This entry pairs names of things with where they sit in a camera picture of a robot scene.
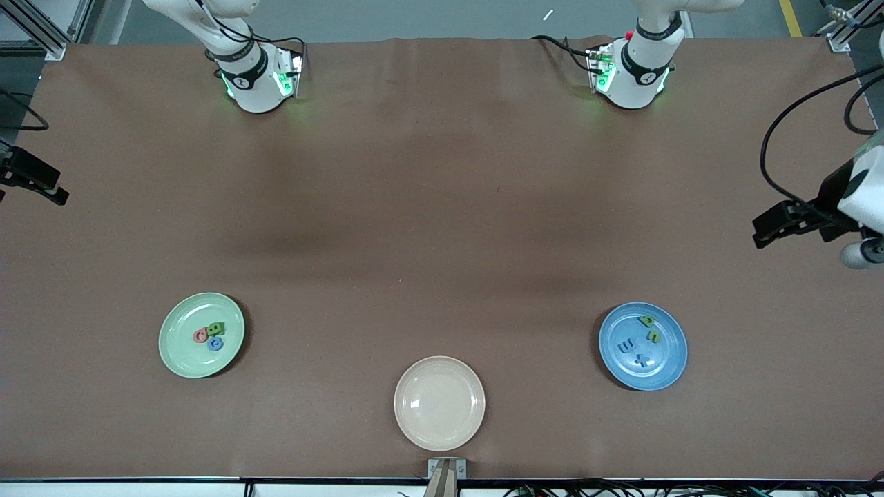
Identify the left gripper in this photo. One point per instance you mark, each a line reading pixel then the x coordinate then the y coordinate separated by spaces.
pixel 831 195

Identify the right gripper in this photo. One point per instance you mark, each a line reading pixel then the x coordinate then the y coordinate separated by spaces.
pixel 21 170

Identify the green foam letter p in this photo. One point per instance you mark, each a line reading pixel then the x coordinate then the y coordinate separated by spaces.
pixel 647 320

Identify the green foam letter u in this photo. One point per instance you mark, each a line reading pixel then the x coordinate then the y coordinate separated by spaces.
pixel 652 336

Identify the blue foam letter t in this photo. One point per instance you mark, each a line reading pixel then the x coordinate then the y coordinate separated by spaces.
pixel 643 359

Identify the blue foam letter m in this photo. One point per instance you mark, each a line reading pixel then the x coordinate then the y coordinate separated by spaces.
pixel 625 346

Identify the pink foam letter Q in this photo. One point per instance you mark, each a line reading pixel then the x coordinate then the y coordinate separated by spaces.
pixel 195 336

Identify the blue foam letter G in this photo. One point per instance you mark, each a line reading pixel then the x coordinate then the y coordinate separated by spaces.
pixel 210 344

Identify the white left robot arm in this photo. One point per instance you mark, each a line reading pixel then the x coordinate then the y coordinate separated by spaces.
pixel 635 69

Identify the blue round plate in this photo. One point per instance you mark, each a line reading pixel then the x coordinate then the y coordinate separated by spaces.
pixel 666 366

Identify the green round plate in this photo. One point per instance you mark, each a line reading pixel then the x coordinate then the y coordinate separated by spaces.
pixel 183 359

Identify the brown table mat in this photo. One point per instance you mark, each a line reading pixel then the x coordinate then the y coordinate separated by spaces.
pixel 442 172

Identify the beige round plate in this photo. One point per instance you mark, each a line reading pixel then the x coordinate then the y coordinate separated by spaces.
pixel 439 404

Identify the aluminium frame post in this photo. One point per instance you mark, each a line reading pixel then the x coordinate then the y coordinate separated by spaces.
pixel 55 52
pixel 839 41

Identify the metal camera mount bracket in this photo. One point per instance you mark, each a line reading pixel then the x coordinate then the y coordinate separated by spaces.
pixel 434 469

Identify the wooden mount post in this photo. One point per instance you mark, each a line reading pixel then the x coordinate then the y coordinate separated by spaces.
pixel 442 486

